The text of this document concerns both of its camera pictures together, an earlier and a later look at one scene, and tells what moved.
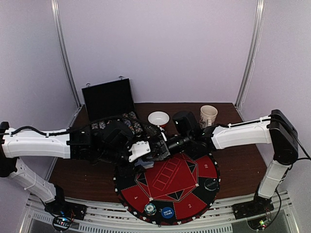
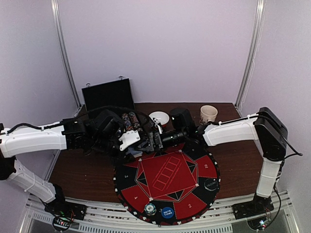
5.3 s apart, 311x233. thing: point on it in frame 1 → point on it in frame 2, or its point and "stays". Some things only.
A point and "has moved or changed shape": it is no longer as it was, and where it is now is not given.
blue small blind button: [167, 212] stays
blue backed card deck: [146, 165] has moved or changed shape
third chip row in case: [126, 119] stays
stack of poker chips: [150, 208] stays
